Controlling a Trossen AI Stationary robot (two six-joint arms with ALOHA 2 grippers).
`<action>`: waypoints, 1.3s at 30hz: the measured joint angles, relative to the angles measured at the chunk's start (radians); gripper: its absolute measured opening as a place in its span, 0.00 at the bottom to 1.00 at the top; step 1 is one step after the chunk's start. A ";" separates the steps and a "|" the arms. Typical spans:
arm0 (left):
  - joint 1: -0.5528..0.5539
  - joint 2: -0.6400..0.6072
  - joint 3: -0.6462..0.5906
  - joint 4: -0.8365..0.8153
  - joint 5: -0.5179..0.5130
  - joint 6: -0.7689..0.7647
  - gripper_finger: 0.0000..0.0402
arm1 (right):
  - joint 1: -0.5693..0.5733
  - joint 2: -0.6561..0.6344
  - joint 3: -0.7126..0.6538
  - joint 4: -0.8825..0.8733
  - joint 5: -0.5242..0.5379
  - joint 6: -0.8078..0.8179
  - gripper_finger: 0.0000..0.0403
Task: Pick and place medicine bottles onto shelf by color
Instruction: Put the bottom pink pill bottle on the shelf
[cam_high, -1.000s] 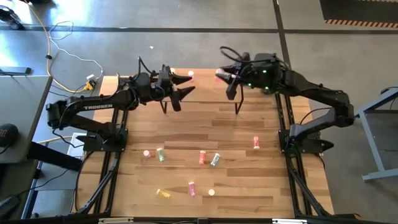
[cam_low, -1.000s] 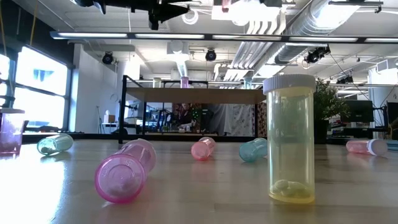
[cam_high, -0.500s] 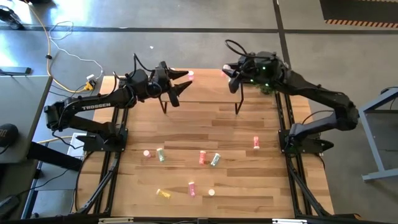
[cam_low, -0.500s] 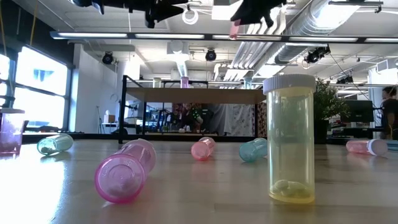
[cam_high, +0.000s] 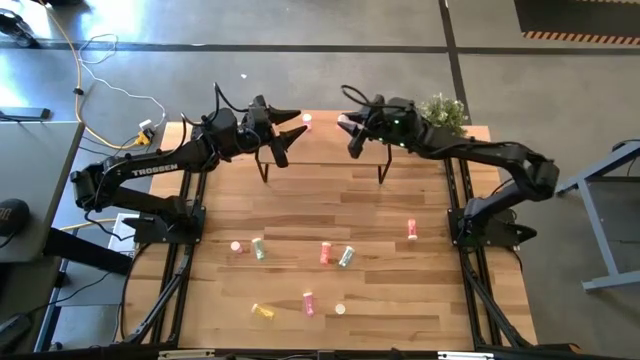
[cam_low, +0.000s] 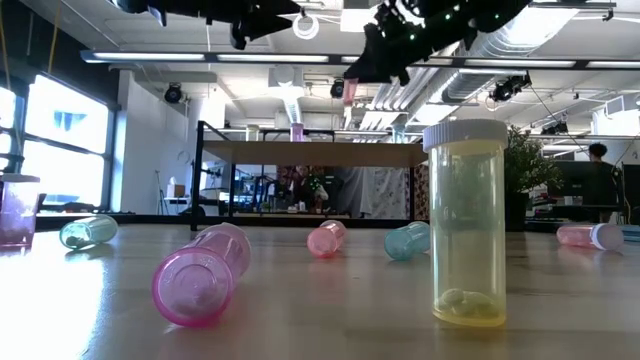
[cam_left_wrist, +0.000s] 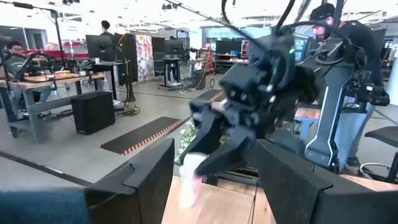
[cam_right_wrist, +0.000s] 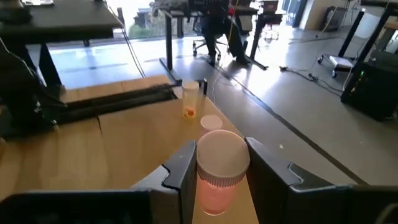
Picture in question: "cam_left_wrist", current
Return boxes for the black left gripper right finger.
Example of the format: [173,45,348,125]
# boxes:
[254,138,398,224]

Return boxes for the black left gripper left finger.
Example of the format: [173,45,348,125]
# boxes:
[83,138,176,224]

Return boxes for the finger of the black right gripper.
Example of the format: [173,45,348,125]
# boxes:
[179,111,225,163]
[193,126,257,177]

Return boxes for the salmon pink medicine bottle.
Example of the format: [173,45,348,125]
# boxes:
[178,152,206,210]

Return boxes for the green potted plant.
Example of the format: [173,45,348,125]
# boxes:
[177,119,229,164]

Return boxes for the blue-legged wooden table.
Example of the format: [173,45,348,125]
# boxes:
[294,105,323,142]

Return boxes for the black hazard-striped floor mat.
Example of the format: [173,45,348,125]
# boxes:
[99,116,185,156]

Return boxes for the black computer monitor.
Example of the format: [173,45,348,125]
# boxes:
[164,39,185,57]
[215,39,244,56]
[86,34,118,62]

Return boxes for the black pillar stand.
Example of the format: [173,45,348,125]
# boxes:
[304,37,357,174]

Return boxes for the black box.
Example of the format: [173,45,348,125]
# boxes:
[70,91,116,136]

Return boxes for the floral patterned partition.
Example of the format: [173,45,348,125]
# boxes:
[135,34,155,83]

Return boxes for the black office chair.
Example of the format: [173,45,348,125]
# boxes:
[359,126,398,184]

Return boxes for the black partition panel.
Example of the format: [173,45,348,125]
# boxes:
[116,33,137,85]

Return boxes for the person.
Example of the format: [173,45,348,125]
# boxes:
[0,41,53,105]
[309,2,385,167]
[98,20,115,37]

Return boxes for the wooden desk grey legs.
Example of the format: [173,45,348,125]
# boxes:
[0,70,118,144]

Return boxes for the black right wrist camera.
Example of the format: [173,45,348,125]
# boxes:
[219,70,273,108]

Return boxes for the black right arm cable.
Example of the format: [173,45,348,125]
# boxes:
[220,0,318,44]

